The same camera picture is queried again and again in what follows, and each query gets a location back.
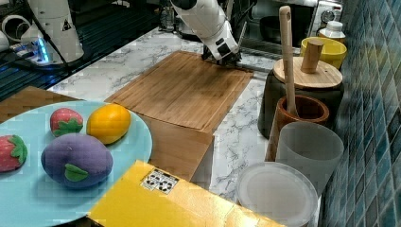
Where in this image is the yellow bowl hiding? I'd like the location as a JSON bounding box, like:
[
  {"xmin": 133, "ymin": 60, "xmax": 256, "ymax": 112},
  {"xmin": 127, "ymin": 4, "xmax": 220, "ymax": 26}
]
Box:
[{"xmin": 301, "ymin": 37, "xmax": 347, "ymax": 69}]

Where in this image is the white capped bottle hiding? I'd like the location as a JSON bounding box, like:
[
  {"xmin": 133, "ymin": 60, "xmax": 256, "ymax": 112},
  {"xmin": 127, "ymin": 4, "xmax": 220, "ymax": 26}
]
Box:
[{"xmin": 318, "ymin": 21, "xmax": 345, "ymax": 44}]

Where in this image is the black pot in oven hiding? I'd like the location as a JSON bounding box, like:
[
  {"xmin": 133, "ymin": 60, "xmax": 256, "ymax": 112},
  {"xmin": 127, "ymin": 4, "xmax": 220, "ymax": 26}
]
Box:
[{"xmin": 259, "ymin": 16, "xmax": 281, "ymax": 44}]

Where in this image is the oven door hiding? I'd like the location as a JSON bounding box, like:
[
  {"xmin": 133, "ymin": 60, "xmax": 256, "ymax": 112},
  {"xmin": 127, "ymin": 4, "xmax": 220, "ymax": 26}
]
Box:
[{"xmin": 236, "ymin": 38, "xmax": 282, "ymax": 73}]

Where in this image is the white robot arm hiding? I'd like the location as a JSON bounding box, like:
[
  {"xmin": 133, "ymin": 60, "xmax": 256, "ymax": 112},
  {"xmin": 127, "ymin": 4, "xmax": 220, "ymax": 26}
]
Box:
[{"xmin": 170, "ymin": 0, "xmax": 240, "ymax": 64}]

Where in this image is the wooden spatula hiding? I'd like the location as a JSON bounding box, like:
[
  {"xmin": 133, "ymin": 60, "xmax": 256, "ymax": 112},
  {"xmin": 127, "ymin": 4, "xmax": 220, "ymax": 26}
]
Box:
[{"xmin": 279, "ymin": 6, "xmax": 298, "ymax": 116}]

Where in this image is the purple plush eggplant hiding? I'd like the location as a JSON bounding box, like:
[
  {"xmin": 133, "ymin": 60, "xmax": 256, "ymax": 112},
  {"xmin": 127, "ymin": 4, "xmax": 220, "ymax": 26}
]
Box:
[{"xmin": 41, "ymin": 133, "xmax": 113, "ymax": 188}]

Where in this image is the clear plastic round lid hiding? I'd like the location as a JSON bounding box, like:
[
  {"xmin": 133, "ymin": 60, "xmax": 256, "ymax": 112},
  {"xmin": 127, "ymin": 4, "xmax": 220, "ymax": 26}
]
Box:
[{"xmin": 235, "ymin": 162, "xmax": 318, "ymax": 227}]

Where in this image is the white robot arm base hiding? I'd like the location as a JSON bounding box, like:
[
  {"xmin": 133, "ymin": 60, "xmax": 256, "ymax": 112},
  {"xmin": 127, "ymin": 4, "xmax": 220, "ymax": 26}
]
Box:
[{"xmin": 21, "ymin": 0, "xmax": 84, "ymax": 66}]

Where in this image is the frosted plastic cup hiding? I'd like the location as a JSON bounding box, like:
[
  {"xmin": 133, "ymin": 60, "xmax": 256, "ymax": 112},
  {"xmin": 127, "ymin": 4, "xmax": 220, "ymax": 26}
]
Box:
[{"xmin": 275, "ymin": 121, "xmax": 344, "ymax": 196}]

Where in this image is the bamboo cutting board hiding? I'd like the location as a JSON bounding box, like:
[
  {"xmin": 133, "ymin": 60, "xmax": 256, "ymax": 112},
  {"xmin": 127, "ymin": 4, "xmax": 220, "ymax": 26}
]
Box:
[{"xmin": 106, "ymin": 51, "xmax": 253, "ymax": 132}]

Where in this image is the brown wooden utensil holder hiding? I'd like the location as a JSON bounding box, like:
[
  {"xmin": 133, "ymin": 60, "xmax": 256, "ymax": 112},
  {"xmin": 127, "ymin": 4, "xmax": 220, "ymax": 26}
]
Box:
[{"xmin": 265, "ymin": 95, "xmax": 329, "ymax": 162}]

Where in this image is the yellow plush lemon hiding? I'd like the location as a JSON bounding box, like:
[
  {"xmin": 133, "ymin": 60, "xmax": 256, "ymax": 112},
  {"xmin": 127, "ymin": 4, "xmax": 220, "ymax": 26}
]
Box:
[{"xmin": 86, "ymin": 104, "xmax": 131, "ymax": 145}]

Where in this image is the black cable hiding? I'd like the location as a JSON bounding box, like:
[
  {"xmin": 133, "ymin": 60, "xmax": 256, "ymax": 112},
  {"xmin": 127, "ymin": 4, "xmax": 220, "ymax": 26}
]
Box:
[{"xmin": 22, "ymin": 0, "xmax": 75, "ymax": 77}]

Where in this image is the dark jar with wooden lid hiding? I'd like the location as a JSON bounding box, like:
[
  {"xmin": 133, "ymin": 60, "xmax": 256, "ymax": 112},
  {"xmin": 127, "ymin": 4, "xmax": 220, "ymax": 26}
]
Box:
[{"xmin": 257, "ymin": 54, "xmax": 344, "ymax": 138}]

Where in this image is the wooden block stand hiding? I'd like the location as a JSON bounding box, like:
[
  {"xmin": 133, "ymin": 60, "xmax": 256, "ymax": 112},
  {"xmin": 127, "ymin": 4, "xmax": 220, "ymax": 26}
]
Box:
[{"xmin": 140, "ymin": 115, "xmax": 215, "ymax": 190}]

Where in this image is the yellow cardboard box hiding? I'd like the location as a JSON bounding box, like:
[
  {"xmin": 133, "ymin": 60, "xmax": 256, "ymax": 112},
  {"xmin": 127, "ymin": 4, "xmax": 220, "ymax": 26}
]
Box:
[{"xmin": 88, "ymin": 161, "xmax": 284, "ymax": 227}]

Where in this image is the red plush strawberry at edge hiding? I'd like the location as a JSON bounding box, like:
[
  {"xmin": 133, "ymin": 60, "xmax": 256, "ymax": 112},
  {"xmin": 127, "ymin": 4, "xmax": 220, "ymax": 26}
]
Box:
[{"xmin": 0, "ymin": 134, "xmax": 27, "ymax": 172}]

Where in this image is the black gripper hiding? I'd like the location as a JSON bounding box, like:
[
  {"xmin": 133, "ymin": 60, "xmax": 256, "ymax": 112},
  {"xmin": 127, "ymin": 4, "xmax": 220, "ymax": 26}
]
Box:
[{"xmin": 201, "ymin": 45, "xmax": 241, "ymax": 66}]

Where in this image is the silver toaster oven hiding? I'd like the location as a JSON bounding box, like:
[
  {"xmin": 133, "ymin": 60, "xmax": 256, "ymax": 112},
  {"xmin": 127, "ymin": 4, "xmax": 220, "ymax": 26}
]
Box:
[{"xmin": 222, "ymin": 0, "xmax": 344, "ymax": 48}]

